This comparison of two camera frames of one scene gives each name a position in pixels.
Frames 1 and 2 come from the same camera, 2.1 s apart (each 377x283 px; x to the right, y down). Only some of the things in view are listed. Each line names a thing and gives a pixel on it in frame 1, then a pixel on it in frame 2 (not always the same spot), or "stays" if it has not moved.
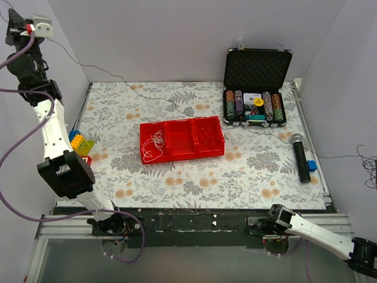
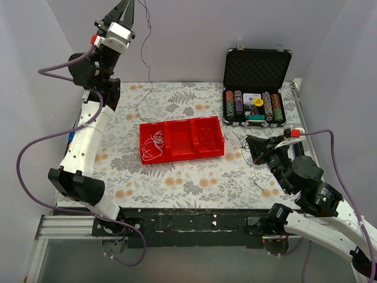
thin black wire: x=193 y=115 -> x=144 y=5
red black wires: x=370 y=163 -> x=244 y=144
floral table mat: x=263 y=167 stays
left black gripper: x=15 y=30 -> x=105 y=22
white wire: x=152 y=148 stays
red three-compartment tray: x=175 y=139 stays
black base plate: x=182 y=227 stays
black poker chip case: x=252 y=96 stays
